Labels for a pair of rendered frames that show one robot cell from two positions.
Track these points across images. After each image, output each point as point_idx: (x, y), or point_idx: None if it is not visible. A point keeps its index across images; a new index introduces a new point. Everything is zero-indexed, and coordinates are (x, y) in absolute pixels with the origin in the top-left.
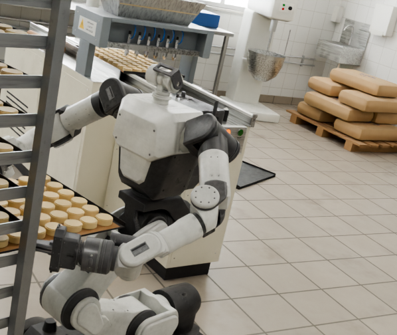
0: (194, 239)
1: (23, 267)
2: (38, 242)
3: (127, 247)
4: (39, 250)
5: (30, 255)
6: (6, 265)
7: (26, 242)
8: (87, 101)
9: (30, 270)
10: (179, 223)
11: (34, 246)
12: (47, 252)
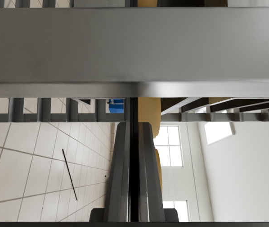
0: None
1: (56, 8)
2: (154, 150)
3: None
4: (118, 156)
5: (136, 44)
6: (79, 3)
7: (235, 7)
8: None
9: (19, 66)
10: None
11: (196, 65)
12: (118, 197)
